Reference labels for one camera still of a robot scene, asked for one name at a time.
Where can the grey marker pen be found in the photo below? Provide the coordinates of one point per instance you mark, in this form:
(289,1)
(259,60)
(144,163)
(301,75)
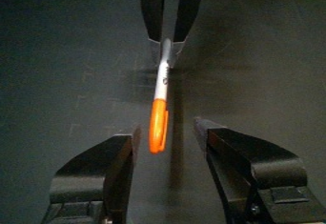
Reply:
(161,107)

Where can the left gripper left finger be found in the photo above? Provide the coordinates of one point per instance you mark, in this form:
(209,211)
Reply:
(95,173)

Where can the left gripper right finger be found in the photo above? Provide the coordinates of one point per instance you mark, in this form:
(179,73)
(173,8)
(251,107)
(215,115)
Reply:
(250,167)

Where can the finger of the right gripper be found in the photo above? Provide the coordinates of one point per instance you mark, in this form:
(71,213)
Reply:
(151,10)
(186,11)

